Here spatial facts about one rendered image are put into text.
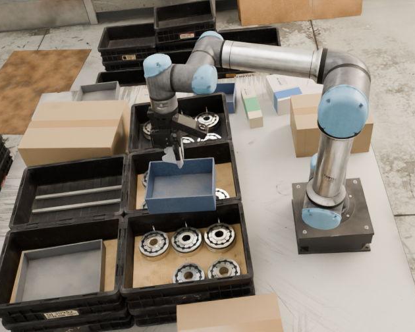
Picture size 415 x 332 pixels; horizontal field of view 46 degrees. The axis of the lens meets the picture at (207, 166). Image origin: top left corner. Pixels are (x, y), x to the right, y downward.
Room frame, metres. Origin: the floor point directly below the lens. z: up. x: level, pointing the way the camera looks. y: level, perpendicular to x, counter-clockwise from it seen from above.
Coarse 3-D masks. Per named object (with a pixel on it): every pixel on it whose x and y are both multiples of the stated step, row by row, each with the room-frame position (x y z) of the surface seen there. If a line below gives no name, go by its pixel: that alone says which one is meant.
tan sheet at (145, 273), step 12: (204, 228) 1.04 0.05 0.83; (240, 240) 0.96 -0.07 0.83; (204, 252) 0.94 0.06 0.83; (228, 252) 0.92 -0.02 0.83; (240, 252) 0.91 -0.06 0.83; (144, 264) 0.93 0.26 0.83; (156, 264) 0.92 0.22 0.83; (168, 264) 0.91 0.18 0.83; (180, 264) 0.90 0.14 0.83; (204, 264) 0.89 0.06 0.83; (240, 264) 0.87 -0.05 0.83; (144, 276) 0.88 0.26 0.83; (156, 276) 0.88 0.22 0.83; (168, 276) 0.87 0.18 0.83
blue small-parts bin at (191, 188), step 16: (192, 160) 1.07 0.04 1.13; (208, 160) 1.06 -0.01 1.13; (160, 176) 1.08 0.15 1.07; (176, 176) 1.07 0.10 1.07; (192, 176) 1.06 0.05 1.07; (208, 176) 1.05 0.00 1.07; (160, 192) 1.02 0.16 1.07; (176, 192) 1.01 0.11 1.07; (192, 192) 0.99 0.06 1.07; (208, 192) 0.98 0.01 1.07; (160, 208) 0.94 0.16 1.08; (176, 208) 0.93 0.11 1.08; (192, 208) 0.92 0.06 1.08; (208, 208) 0.92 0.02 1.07
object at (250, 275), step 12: (216, 204) 1.05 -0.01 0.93; (228, 204) 1.04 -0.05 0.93; (240, 204) 1.03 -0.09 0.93; (132, 216) 1.06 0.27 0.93; (240, 216) 0.98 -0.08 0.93; (120, 276) 0.83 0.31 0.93; (228, 276) 0.77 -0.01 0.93; (240, 276) 0.76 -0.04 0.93; (252, 276) 0.76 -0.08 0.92; (120, 288) 0.79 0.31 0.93; (132, 288) 0.78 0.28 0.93; (144, 288) 0.78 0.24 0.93; (156, 288) 0.77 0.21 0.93; (168, 288) 0.76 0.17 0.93; (180, 288) 0.76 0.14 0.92; (192, 288) 0.76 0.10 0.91
